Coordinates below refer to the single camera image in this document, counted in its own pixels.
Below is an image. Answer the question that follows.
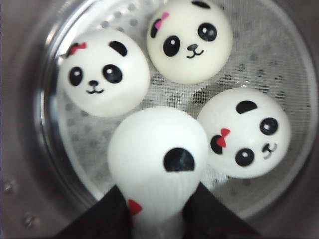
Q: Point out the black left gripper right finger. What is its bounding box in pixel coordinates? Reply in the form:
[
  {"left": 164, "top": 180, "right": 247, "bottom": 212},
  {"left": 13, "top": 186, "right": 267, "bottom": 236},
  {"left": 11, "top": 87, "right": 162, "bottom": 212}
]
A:
[{"left": 182, "top": 183, "right": 261, "bottom": 239}]

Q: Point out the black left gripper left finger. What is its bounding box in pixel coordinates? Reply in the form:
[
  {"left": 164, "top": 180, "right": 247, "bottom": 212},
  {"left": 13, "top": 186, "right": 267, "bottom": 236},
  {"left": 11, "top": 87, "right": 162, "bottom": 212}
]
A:
[{"left": 54, "top": 186, "right": 132, "bottom": 239}]

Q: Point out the panda bun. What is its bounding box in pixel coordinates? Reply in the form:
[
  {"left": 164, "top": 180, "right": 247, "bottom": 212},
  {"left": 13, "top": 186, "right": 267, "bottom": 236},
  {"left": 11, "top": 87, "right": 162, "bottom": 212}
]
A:
[
  {"left": 146, "top": 0, "right": 233, "bottom": 84},
  {"left": 107, "top": 107, "right": 209, "bottom": 239},
  {"left": 58, "top": 29, "right": 150, "bottom": 117},
  {"left": 197, "top": 87, "right": 292, "bottom": 179}
]

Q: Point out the stainless steel steamer pot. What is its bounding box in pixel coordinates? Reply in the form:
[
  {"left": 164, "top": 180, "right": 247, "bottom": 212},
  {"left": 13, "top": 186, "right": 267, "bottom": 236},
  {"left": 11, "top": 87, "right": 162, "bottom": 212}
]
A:
[{"left": 0, "top": 0, "right": 319, "bottom": 239}]

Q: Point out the white steamer cloth liner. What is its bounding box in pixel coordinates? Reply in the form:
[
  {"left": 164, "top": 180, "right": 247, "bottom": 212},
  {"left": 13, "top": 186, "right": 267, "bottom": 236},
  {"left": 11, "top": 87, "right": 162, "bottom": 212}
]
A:
[{"left": 52, "top": 0, "right": 318, "bottom": 219}]

